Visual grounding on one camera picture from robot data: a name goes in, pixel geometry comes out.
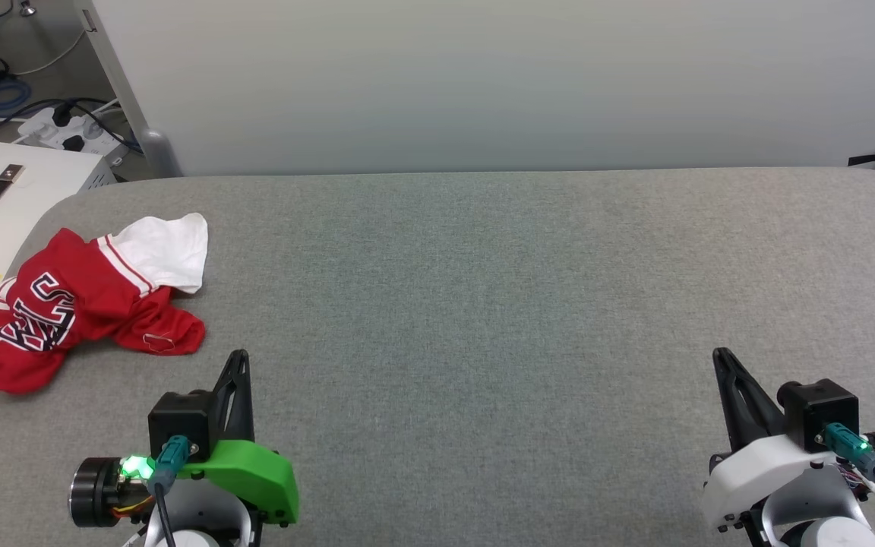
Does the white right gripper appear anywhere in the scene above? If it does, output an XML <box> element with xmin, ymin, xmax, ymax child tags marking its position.
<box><xmin>702</xmin><ymin>348</ymin><xmax>865</xmax><ymax>533</ymax></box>

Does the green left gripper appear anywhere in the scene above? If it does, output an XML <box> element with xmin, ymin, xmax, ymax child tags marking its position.
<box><xmin>178</xmin><ymin>351</ymin><xmax>300</xmax><ymax>529</ymax></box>

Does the red and white t-shirt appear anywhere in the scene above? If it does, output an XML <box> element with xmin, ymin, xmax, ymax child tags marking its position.
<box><xmin>0</xmin><ymin>213</ymin><xmax>209</xmax><ymax>394</ymax></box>

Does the grey metal partition foot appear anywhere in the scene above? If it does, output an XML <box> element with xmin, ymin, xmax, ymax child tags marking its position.
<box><xmin>137</xmin><ymin>129</ymin><xmax>182</xmax><ymax>179</ymax></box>

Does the white equipment box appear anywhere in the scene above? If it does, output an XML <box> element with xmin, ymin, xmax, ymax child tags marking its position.
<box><xmin>0</xmin><ymin>139</ymin><xmax>116</xmax><ymax>346</ymax></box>

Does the white power strip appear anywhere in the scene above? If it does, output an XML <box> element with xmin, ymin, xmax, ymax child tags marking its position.
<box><xmin>18</xmin><ymin>106</ymin><xmax>124</xmax><ymax>157</ymax></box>

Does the white partition panel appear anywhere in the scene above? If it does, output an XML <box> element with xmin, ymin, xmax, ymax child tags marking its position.
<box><xmin>77</xmin><ymin>0</ymin><xmax>875</xmax><ymax>177</ymax></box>

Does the teal left camera connector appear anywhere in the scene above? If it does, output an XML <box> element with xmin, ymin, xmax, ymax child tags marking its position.
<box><xmin>150</xmin><ymin>435</ymin><xmax>199</xmax><ymax>493</ymax></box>

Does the teal camera connector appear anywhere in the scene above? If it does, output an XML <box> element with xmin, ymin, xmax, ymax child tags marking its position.
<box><xmin>150</xmin><ymin>435</ymin><xmax>199</xmax><ymax>493</ymax></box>
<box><xmin>817</xmin><ymin>423</ymin><xmax>875</xmax><ymax>479</ymax></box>

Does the teal right camera connector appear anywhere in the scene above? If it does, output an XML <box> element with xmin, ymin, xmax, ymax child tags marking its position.
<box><xmin>817</xmin><ymin>423</ymin><xmax>875</xmax><ymax>479</ymax></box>

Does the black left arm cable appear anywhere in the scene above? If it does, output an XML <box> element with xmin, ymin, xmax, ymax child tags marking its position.
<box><xmin>153</xmin><ymin>486</ymin><xmax>180</xmax><ymax>547</ymax></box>

